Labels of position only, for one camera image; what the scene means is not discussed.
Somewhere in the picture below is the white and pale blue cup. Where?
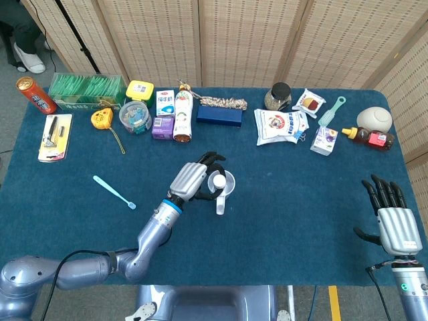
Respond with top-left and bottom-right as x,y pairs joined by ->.
207,169 -> 236,216

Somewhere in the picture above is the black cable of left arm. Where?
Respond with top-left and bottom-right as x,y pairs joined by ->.
39,247 -> 175,321

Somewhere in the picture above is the seated person with white shoe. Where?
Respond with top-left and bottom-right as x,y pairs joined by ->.
0,0 -> 47,75

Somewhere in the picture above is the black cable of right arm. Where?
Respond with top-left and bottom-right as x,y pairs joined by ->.
364,262 -> 392,321

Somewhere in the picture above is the small purple box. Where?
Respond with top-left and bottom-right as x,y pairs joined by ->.
151,116 -> 175,140

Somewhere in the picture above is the razor in blister pack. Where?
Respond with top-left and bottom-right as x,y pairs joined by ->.
37,114 -> 73,164

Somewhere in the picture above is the blue table cloth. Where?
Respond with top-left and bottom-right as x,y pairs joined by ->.
0,87 -> 428,287

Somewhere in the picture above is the beige bowl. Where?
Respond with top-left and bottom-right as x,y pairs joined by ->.
356,106 -> 393,132

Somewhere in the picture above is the green tea bag box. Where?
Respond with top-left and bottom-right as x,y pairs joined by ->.
48,72 -> 127,112

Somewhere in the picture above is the white and blue milk carton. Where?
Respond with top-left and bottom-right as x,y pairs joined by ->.
155,90 -> 176,118

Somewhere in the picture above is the light blue toothbrush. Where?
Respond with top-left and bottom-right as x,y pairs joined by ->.
92,175 -> 137,211

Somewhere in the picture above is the blue floor cable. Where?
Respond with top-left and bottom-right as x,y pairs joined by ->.
307,286 -> 318,321

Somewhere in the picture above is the honey bottle with yellow cap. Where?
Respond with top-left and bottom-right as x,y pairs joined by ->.
341,126 -> 395,152

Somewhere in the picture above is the glass jar with black lid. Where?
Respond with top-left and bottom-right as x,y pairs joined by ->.
264,82 -> 292,112

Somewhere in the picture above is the clear round tub of clips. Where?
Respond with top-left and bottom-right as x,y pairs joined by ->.
118,100 -> 153,135

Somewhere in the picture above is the grey-blue robot torso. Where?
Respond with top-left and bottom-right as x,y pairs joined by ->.
125,284 -> 292,321

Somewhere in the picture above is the braided multicolour rope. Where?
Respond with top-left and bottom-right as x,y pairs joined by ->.
177,79 -> 249,111

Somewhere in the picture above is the yellow tape measure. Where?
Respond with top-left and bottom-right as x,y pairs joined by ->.
90,107 -> 127,155

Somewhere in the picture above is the green container with yellow lid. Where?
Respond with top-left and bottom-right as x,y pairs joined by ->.
125,80 -> 155,108

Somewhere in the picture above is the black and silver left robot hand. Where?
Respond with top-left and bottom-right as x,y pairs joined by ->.
166,151 -> 228,203

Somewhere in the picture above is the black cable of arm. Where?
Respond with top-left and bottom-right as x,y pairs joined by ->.
39,247 -> 175,321
364,262 -> 392,321

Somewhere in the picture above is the white and purple drink carton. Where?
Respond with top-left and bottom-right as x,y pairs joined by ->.
310,126 -> 339,157

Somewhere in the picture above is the white drink bottle red cap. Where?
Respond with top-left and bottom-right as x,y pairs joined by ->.
173,85 -> 194,144

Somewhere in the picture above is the white snack packet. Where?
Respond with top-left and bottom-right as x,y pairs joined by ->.
292,88 -> 327,119

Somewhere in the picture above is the orange drink can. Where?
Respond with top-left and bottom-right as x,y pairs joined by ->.
15,76 -> 58,115

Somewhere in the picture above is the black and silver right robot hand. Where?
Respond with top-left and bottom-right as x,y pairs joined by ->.
353,174 -> 423,257

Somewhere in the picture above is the white bag with blue print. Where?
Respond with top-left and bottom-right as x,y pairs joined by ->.
253,108 -> 310,146

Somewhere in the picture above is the navy blue rectangular box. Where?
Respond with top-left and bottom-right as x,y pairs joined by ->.
195,105 -> 243,128

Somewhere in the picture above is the pale green brush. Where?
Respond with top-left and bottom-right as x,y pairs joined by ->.
318,96 -> 347,128

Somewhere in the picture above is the black tripod stand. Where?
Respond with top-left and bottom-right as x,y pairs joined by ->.
55,0 -> 101,74

